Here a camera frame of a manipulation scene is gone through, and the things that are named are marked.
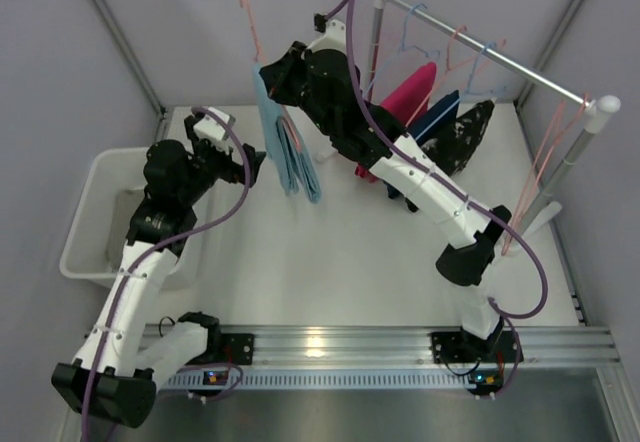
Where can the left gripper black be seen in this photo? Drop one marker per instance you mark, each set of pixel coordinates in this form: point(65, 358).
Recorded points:
point(240, 163)

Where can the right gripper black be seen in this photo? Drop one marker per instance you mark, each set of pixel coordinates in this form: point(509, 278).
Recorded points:
point(282, 75)

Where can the light blue trousers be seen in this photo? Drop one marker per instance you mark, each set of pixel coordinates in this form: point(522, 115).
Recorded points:
point(284, 145)

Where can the grey trousers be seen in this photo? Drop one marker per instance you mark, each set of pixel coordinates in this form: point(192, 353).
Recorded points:
point(126, 203)

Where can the pink wire hanger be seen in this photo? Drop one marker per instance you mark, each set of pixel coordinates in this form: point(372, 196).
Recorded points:
point(545, 162)

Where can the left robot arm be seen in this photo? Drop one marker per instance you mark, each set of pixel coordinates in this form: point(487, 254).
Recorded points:
point(111, 377)

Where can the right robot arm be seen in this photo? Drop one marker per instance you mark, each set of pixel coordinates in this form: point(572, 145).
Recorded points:
point(324, 84)

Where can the magenta trousers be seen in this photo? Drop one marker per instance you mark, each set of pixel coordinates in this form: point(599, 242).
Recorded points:
point(410, 98)

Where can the navy blue trousers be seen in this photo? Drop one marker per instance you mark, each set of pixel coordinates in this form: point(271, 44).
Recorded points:
point(436, 133)

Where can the black patterned trousers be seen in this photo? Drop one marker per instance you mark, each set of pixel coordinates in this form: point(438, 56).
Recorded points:
point(471, 127)

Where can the white plastic basket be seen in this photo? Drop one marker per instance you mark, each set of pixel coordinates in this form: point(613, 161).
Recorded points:
point(84, 254)

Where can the white metal clothes rack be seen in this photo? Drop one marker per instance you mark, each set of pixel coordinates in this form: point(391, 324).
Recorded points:
point(598, 112)

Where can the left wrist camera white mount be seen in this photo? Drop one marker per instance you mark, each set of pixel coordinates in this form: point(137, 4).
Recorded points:
point(209, 128)

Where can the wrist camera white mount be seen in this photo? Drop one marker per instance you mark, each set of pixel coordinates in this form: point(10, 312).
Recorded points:
point(209, 128)
point(332, 34)

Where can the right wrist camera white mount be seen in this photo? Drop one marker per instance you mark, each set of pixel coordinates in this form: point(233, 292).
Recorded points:
point(332, 34)

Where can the white slotted cable duct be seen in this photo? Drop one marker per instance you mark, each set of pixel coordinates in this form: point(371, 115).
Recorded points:
point(209, 380)

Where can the aluminium mounting rail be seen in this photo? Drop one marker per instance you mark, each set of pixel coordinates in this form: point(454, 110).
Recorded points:
point(304, 347)

